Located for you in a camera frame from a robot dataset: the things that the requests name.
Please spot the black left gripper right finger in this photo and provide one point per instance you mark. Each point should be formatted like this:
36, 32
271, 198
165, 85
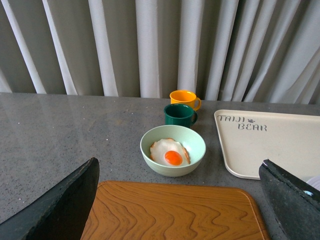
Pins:
295, 203

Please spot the cream bear tray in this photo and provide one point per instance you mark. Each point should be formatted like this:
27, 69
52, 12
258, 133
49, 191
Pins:
247, 138

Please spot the grey white curtain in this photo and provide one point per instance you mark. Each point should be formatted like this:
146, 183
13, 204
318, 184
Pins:
229, 50

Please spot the white ribbed plate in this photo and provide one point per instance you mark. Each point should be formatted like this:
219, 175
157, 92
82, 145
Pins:
314, 182

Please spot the fake fried egg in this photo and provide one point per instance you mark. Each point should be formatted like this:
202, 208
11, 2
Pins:
168, 152

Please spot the yellow mug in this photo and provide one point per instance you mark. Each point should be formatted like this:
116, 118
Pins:
185, 97

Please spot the light green bowl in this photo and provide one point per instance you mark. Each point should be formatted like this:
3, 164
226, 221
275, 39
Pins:
189, 139

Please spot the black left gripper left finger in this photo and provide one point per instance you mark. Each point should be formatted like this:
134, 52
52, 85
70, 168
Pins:
59, 214

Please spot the dark green mug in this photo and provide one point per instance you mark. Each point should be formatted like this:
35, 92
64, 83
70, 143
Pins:
180, 115

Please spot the wooden cutting board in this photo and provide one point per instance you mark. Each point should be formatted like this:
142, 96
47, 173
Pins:
153, 211

